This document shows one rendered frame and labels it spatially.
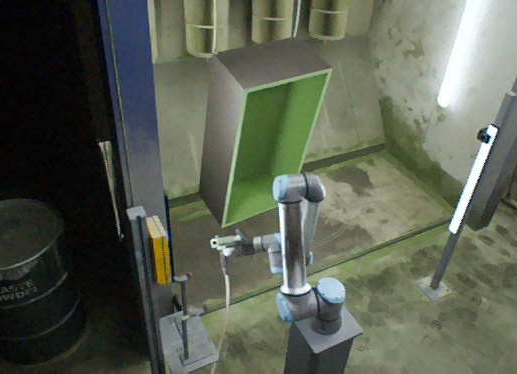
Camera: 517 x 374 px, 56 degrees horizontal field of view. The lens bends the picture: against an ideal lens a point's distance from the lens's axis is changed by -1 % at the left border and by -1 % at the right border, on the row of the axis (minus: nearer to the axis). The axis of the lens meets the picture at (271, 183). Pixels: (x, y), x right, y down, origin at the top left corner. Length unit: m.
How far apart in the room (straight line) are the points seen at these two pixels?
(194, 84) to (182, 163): 0.68
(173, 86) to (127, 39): 2.24
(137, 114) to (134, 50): 0.28
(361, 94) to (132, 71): 3.31
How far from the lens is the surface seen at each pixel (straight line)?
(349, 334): 2.69
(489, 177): 4.32
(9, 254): 2.90
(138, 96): 2.07
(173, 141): 4.14
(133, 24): 1.95
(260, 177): 3.77
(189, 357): 2.36
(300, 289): 2.42
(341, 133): 4.83
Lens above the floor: 2.78
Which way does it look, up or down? 37 degrees down
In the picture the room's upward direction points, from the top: 5 degrees clockwise
